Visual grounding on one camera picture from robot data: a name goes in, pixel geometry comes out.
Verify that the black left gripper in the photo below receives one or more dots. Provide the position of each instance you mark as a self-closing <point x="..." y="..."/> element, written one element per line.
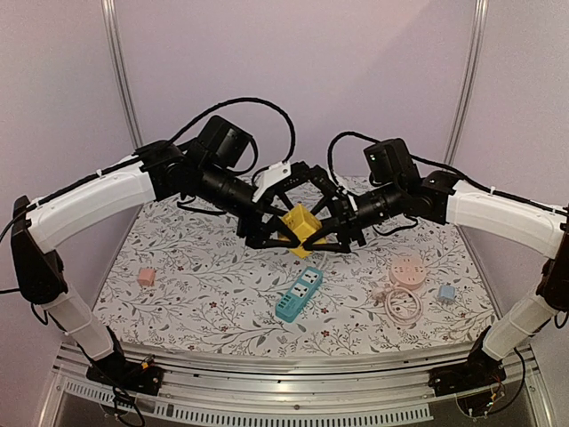
<point x="248" y="228"/>

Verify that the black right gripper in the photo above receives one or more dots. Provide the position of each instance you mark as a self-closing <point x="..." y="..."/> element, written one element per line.
<point x="345" y="216"/>

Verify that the yellow cube socket adapter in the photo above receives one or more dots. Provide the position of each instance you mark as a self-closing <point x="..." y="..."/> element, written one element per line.
<point x="303" y="224"/>

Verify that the teal power strip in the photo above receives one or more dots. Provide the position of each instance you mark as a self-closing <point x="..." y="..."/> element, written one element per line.
<point x="295" y="299"/>

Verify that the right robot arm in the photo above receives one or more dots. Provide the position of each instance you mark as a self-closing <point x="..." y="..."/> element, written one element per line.
<point x="405" y="184"/>

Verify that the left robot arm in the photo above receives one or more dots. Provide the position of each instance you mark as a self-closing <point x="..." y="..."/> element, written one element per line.
<point x="198" y="161"/>

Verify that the round pink socket hub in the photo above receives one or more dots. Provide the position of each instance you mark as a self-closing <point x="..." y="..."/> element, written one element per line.
<point x="408" y="271"/>

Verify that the floral patterned table mat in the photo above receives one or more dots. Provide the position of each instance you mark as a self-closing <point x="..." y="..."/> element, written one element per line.
<point x="214" y="294"/>

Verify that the light blue cube charger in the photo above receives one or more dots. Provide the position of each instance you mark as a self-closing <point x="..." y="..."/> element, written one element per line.
<point x="446" y="294"/>

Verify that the pink cube charger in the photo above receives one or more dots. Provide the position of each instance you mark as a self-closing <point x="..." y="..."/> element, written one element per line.
<point x="146" y="277"/>

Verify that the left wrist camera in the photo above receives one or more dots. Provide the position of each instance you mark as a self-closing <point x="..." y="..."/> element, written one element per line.
<point x="280" y="172"/>

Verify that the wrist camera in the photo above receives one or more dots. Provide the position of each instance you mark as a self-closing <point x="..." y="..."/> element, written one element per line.
<point x="320" y="178"/>
<point x="280" y="172"/>

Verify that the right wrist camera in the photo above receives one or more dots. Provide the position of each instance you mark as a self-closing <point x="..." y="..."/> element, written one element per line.
<point x="320" y="178"/>

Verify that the aluminium front rail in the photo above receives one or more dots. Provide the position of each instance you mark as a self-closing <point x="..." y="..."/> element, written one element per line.
<point x="383" y="389"/>

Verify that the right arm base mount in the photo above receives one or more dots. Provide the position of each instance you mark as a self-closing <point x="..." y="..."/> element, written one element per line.
<point x="460" y="377"/>

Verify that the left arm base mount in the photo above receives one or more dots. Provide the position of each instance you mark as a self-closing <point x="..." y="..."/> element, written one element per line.
<point x="124" y="376"/>

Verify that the right aluminium frame post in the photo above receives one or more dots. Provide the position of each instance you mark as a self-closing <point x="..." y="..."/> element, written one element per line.
<point x="469" y="79"/>

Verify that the aluminium frame post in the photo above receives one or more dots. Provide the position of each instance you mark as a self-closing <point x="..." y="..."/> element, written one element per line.
<point x="119" y="66"/>
<point x="469" y="79"/>

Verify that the left aluminium frame post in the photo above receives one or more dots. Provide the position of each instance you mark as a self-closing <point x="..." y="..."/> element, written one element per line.
<point x="119" y="66"/>

